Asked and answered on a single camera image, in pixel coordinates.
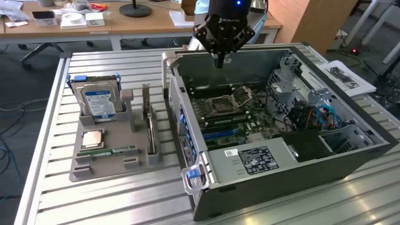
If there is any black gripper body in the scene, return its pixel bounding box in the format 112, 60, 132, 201
203, 0, 252, 53

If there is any black Nvidia graphics card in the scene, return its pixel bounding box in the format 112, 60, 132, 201
141, 83, 160, 156

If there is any white paper pile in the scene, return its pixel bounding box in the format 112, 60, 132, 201
169, 10, 196, 29

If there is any black round lamp base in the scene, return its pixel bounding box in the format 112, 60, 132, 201
119, 0, 153, 17

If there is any wooden cabinet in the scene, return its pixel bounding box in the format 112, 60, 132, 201
275, 0, 359, 53

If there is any white labelled box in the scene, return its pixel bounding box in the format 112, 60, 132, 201
84, 12, 105, 28

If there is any green motherboard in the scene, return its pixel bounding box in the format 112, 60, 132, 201
187, 81, 284, 150

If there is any printed paper stack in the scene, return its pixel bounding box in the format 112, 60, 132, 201
317, 60, 377, 97

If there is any flat white box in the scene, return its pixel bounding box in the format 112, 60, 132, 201
60, 20, 88, 30

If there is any blue expansion slot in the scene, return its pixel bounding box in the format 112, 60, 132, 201
203, 129, 240, 141

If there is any hard disk with blue caddy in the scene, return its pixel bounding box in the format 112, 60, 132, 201
67, 71, 123, 123

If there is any white tape roll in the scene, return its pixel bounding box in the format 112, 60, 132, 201
61, 13, 85, 24

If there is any black tripod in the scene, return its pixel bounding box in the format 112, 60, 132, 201
373, 42, 400, 105

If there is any white box with black top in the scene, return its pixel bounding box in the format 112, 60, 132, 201
31, 10, 59, 27

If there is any grey plastic parts rack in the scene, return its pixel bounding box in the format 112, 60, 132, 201
69, 89, 165, 183

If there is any black chair base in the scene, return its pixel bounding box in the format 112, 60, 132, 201
17, 41, 95, 70

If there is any wooden desk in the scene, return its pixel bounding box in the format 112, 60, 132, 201
0, 0, 284, 45

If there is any metal disk bay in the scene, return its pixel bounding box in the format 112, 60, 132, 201
319, 124, 375, 154

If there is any silver CPU chip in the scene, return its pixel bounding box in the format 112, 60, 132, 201
80, 129, 105, 150

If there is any grey power supply unit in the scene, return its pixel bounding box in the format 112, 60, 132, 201
205, 137, 297, 183

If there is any green loose RAM stick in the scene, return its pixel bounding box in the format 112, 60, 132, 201
76, 145, 139, 157

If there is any clear plastic bag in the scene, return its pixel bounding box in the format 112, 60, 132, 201
0, 0, 31, 22

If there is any open black PC case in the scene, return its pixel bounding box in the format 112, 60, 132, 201
160, 45, 392, 222

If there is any white desk frame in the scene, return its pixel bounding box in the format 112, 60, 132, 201
343, 0, 400, 64

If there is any blue data wire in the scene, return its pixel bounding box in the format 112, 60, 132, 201
315, 105, 341, 130

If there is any white floor cable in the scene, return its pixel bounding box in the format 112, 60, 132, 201
0, 97, 48, 113

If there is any blue floor cable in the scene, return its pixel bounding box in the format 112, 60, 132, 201
0, 112, 25, 201

